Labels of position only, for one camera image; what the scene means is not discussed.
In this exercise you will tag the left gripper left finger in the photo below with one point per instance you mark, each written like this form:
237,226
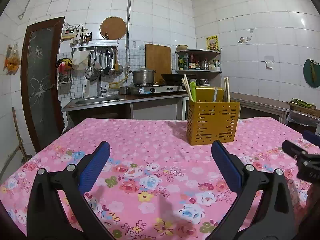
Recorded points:
46,218

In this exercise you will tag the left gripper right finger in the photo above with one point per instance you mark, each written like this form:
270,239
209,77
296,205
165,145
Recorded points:
262,208

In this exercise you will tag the wooden chopstick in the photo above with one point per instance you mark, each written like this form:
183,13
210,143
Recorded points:
226,92
186,84
229,97

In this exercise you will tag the green handled utensil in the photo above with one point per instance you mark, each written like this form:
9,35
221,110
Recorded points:
192,86

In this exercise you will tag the grey handled utensil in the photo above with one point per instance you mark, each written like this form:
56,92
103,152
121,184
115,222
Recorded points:
215,94

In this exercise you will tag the kitchen counter with cabinets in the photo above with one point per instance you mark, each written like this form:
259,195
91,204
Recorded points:
167,107

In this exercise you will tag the green round board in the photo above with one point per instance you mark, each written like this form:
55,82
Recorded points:
311,73

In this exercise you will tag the yellow plastic utensil holder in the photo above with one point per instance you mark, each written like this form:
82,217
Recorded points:
209,121

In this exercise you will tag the pink floral tablecloth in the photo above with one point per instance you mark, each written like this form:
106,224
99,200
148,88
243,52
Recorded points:
155,185

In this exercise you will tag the steel sink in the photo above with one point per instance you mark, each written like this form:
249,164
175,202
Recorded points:
89,101

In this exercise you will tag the steel faucet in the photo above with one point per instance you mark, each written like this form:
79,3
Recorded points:
98,79

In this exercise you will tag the dark wooden door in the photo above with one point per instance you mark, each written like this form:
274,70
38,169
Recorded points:
41,106

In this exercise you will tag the corner shelf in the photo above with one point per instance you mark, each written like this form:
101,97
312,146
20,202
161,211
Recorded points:
199,64

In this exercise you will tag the black wok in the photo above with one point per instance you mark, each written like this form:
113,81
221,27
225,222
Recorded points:
173,79

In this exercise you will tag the steel gas stove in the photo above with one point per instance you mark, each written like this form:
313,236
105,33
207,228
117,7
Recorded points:
154,89

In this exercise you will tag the hanging utensil rack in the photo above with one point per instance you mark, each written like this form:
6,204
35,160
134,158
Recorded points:
101,58

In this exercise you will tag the steel cooking pot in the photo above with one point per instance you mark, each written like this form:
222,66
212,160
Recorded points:
143,76

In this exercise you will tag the wooden cutting board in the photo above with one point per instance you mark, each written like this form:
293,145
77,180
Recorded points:
158,58

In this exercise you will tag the round woven lid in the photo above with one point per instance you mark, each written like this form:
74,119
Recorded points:
113,28

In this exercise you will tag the white wall socket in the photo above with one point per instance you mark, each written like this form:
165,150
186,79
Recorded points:
269,61

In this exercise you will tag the yellow wall poster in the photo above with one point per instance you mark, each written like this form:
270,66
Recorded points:
212,43

